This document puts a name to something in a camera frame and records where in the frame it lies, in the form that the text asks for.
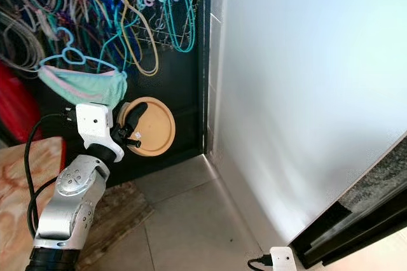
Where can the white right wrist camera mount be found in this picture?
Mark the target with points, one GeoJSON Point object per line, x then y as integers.
{"type": "Point", "coordinates": [283, 259]}

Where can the light blue plastic hanger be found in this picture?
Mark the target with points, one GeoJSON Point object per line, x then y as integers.
{"type": "Point", "coordinates": [73, 60]}

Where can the red bag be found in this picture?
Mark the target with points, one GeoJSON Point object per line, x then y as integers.
{"type": "Point", "coordinates": [13, 105]}

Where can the brown floor mat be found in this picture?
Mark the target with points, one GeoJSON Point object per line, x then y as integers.
{"type": "Point", "coordinates": [114, 220]}

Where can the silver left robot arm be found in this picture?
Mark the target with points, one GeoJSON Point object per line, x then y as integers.
{"type": "Point", "coordinates": [67, 210]}

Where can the black granite counter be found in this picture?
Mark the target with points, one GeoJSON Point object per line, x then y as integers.
{"type": "Point", "coordinates": [356, 220]}

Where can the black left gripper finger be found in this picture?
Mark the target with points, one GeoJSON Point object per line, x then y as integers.
{"type": "Point", "coordinates": [137, 116]}

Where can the white fridge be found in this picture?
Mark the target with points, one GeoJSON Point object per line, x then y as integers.
{"type": "Point", "coordinates": [305, 80]}

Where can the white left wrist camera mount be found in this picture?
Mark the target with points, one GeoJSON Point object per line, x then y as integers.
{"type": "Point", "coordinates": [92, 123]}

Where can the teal garment with pink trim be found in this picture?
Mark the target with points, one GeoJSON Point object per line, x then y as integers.
{"type": "Point", "coordinates": [95, 88]}

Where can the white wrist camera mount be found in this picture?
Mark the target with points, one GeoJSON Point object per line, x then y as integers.
{"type": "Point", "coordinates": [283, 259]}
{"type": "Point", "coordinates": [92, 123]}

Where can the round wooden tray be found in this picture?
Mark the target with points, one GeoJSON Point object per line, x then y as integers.
{"type": "Point", "coordinates": [159, 128]}

